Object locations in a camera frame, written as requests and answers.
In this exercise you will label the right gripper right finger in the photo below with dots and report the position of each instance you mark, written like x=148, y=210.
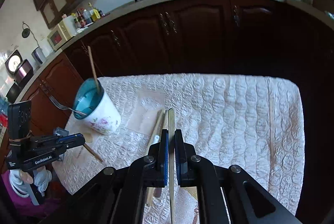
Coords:
x=183, y=153

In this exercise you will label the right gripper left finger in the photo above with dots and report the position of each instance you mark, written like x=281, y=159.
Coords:
x=158, y=169

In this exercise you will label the metal fork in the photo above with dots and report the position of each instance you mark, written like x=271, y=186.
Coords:
x=63, y=107

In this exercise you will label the left hand white glove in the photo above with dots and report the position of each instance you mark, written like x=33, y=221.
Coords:
x=18, y=180

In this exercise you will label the white ceramic spoon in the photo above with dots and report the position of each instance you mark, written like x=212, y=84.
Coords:
x=156, y=139

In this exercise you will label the white quilted table mat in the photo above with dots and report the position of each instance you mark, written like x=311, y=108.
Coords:
x=225, y=117

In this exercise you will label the floral utensil cup teal rim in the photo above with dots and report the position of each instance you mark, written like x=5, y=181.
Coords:
x=100, y=114

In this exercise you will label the rice cooker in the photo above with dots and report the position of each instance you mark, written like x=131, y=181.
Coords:
x=18, y=68

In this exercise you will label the cream microwave oven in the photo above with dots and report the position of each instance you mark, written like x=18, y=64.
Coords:
x=61, y=33

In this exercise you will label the dark wooden lower cabinets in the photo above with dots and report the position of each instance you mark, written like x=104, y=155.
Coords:
x=241, y=37

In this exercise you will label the yellow oil bottle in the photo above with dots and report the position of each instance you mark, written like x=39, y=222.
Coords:
x=95, y=15

